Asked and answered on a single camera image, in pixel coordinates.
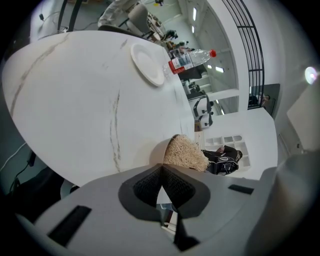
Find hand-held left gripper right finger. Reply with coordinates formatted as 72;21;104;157
162;164;262;252

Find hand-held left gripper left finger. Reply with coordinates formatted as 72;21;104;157
14;163;177;256

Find beige fluffy noodle ball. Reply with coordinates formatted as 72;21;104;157
163;134;211;173

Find beige bowl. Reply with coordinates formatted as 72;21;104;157
149;134;181;167

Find person's black trousers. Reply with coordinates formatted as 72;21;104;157
9;164;76;221

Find white and black robot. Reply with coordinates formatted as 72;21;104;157
193;113;215;130
187;93;215;118

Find black power adapter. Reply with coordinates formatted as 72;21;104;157
26;149;38;168

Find white marble table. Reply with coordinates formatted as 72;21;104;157
1;30;196;187

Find black railing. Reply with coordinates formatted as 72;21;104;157
222;0;266;110

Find clear bottle with red cap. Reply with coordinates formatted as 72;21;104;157
162;49;217;76

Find white plate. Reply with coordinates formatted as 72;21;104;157
130;43;166;88

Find round ceiling light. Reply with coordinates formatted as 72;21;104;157
304;66;320;85

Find grey shell chair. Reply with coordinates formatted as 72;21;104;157
117;3;156;40

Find white cable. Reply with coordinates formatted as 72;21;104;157
0;141;28;173

